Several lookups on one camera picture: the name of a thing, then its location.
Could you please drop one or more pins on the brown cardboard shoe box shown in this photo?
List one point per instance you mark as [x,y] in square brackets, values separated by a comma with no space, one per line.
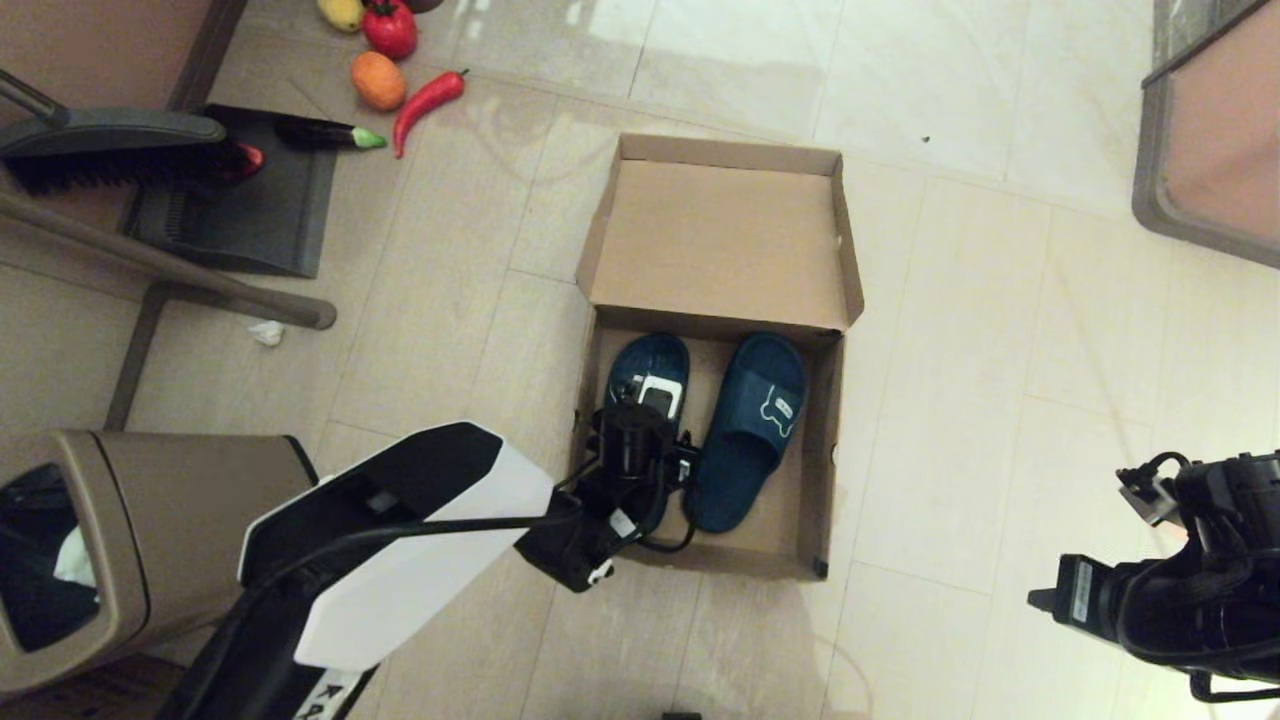
[720,240]

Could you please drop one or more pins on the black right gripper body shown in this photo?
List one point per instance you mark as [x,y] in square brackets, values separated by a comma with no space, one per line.
[1180,610]

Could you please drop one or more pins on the small red toy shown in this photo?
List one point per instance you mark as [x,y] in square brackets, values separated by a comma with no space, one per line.
[250,158]

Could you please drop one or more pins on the brown table grey rim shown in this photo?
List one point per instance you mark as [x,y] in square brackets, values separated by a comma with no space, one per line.
[1220,140]

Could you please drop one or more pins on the brown table grey legs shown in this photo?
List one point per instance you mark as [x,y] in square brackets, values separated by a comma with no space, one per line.
[100,40]

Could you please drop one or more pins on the dark round toy fruit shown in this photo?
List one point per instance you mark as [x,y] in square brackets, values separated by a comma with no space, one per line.
[424,4]

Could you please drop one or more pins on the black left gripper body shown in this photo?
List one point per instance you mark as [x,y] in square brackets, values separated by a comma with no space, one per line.
[650,480]

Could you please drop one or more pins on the brown metal pole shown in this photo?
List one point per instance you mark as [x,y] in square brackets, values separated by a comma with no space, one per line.
[150,262]

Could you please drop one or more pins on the orange toy fruit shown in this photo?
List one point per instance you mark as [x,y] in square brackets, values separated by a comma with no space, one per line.
[378,80]

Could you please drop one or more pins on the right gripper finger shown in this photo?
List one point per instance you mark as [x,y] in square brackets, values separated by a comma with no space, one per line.
[1065,592]

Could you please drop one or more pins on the red toy tomato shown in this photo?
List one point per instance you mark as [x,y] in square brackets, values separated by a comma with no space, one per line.
[390,30]

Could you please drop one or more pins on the black broom brush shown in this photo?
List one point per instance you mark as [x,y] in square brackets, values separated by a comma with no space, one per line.
[110,150]

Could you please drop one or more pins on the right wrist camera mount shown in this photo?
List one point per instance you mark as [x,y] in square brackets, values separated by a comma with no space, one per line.
[1230,490]

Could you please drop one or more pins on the black trash bag liner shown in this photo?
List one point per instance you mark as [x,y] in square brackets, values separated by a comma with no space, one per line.
[30,590]

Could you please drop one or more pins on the dark purple toy eggplant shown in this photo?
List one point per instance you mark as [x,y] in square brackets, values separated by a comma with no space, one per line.
[320,133]

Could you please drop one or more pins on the white paper waste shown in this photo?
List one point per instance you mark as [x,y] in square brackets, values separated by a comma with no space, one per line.
[72,565]

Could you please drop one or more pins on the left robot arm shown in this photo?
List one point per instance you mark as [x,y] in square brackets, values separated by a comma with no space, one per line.
[400,550]

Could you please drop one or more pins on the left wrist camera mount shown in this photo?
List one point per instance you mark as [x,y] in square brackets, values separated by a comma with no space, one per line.
[635,425]

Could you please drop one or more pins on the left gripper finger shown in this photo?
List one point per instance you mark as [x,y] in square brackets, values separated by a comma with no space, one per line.
[685,462]

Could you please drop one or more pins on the red toy chili pepper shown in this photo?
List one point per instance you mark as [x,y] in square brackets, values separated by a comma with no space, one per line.
[425,100]

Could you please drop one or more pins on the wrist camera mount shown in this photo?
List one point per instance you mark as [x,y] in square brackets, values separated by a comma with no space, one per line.
[635,425]
[1230,490]

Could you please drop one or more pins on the dark teal rubber slipper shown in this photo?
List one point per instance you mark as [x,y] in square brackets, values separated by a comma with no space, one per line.
[750,440]
[640,355]

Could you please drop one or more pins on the dark grey dustpan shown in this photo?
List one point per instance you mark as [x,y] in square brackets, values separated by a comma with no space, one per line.
[250,220]

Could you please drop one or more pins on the brown plastic trash bin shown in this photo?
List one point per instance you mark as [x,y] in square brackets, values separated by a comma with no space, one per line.
[190,530]

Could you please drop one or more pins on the crumpled white paper scrap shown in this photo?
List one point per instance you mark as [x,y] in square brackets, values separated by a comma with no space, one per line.
[266,334]

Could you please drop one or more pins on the yellow toy fruit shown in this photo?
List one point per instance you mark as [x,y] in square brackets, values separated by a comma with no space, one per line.
[342,12]

